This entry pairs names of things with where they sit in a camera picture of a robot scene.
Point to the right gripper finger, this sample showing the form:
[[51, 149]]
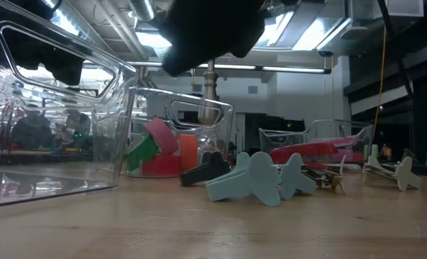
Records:
[[206, 54], [175, 57]]

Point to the clear plastic bin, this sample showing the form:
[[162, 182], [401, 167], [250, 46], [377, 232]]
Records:
[[121, 108], [228, 118], [368, 140]]

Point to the pink tape roll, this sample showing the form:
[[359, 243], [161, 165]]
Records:
[[163, 135]]

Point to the green tape roll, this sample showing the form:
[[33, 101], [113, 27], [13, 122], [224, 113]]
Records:
[[141, 153]]

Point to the black staple remover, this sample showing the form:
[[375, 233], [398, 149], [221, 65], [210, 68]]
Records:
[[206, 171]]

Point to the teal staple remover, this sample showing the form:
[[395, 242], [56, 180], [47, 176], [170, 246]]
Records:
[[260, 180], [294, 178]]

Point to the red toy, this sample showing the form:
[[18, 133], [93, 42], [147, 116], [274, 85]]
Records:
[[346, 156]]

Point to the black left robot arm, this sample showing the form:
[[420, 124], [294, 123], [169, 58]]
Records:
[[23, 50]]

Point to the table lamp white shade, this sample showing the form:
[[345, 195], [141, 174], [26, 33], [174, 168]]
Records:
[[209, 97]]

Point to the ceiling tube light fixture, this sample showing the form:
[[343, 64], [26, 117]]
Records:
[[289, 69]]

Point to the pale green cup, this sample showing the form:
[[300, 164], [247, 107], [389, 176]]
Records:
[[374, 152]]

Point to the grey wall vent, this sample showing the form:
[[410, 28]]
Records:
[[197, 88], [253, 89]]

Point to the silver ventilation duct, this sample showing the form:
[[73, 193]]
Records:
[[143, 9]]

